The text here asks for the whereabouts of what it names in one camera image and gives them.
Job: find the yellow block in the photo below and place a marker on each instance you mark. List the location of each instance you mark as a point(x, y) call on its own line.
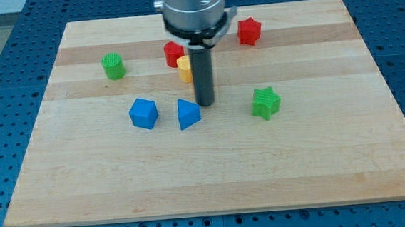
point(184, 70)

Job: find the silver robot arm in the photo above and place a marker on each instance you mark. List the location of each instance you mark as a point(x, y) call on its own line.
point(195, 24)

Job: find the blue triangle block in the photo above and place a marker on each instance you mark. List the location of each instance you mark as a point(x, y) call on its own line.
point(188, 113)

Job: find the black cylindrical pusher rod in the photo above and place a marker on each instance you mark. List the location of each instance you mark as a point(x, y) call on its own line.
point(201, 64)

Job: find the blue cube block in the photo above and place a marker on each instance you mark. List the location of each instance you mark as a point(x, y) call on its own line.
point(143, 113)

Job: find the green star block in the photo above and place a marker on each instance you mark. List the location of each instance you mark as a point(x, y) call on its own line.
point(265, 103)

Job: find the red block behind rod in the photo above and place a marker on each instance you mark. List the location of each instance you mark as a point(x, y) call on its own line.
point(172, 52)

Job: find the red star block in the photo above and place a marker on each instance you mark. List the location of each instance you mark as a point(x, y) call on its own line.
point(248, 31)

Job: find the wooden board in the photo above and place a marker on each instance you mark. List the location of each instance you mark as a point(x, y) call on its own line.
point(338, 139)

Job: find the green cylinder block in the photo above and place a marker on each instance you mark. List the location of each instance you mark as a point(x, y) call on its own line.
point(113, 66)

